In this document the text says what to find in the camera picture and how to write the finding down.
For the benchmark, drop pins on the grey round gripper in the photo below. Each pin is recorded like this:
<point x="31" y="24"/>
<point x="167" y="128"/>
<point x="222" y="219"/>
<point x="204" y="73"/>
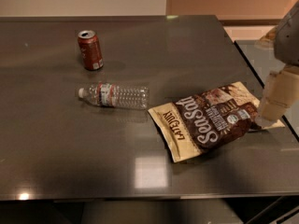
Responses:
<point x="289" y="39"/>

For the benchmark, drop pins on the clear plastic water bottle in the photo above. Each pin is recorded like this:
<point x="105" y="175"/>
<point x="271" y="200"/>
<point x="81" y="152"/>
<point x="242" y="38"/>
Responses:
<point x="114" y="95"/>

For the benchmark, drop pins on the brown sea salt chip bag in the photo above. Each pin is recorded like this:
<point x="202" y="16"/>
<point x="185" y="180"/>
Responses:
<point x="199" y="123"/>

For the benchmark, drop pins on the red soda can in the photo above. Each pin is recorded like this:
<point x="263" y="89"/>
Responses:
<point x="90" y="50"/>

